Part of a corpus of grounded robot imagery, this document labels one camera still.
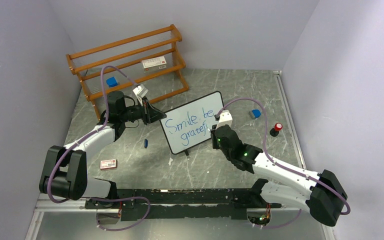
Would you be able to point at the blue grey whiteboard eraser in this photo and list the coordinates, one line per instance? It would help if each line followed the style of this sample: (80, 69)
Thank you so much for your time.
(254, 114)

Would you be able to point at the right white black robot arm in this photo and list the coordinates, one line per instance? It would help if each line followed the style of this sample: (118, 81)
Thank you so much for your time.
(319, 194)

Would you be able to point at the red white box on table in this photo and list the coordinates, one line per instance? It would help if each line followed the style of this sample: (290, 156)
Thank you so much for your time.
(108, 164)

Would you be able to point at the white whiteboard black frame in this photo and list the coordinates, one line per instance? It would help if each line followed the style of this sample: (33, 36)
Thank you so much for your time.
(189, 125)

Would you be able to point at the blue cube on shelf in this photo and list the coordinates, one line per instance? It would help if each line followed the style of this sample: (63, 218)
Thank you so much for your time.
(112, 82)

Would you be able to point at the red black bottle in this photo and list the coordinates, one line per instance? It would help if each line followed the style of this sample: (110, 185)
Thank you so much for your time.
(274, 132)

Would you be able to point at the white red box on shelf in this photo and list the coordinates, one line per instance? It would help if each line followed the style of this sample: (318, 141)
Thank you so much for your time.
(154, 64)

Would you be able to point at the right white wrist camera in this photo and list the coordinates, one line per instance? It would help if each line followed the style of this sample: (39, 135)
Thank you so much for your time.
(223, 119)

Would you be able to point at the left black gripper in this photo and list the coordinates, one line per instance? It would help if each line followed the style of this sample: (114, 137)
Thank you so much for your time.
(149, 114)

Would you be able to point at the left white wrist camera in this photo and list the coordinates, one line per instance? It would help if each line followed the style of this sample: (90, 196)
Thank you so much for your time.
(140, 92)

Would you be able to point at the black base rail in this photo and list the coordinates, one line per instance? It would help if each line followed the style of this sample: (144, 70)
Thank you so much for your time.
(230, 203)

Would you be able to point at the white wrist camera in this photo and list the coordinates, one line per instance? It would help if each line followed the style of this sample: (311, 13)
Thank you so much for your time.
(140, 92)
(223, 119)

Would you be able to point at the orange wooden shelf rack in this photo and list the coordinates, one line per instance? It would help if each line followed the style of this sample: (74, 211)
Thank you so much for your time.
(126, 55)

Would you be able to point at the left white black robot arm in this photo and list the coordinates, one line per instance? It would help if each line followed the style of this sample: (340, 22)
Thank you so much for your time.
(65, 175)

